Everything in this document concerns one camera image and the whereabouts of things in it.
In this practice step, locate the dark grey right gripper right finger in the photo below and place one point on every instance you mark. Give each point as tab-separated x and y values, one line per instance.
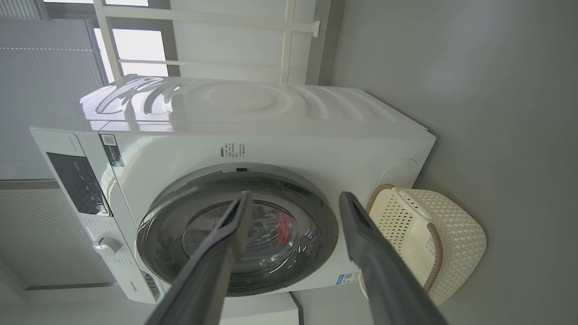
379	275

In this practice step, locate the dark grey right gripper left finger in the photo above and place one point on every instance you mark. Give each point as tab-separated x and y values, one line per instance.
212	262

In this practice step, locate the round dark washing machine door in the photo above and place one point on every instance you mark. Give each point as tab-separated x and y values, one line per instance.
171	212

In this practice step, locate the red and white clothes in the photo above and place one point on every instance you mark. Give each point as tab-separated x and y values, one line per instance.
284	228

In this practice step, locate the cream perforated laundry basket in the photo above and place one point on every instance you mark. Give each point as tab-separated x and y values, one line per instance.
451	225

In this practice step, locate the silver washing machine control knob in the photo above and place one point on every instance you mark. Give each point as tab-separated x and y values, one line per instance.
107	246

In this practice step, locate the white washing machine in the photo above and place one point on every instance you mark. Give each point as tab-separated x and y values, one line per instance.
316	144

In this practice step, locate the black washing machine display panel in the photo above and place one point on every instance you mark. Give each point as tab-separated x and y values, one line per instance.
76	180

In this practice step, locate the blue energy label sticker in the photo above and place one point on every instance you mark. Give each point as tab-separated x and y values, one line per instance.
347	278

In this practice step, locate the round white filter cover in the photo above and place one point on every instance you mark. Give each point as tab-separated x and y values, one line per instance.
399	174

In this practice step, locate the black printed text label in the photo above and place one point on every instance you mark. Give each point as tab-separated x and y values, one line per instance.
232	150

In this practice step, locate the QR code sticker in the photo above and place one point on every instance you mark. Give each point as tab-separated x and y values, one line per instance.
112	151

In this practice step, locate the white window blind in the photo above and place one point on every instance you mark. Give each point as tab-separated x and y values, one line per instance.
45	99

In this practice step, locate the white metal railing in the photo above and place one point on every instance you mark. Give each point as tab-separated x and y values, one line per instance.
203	18

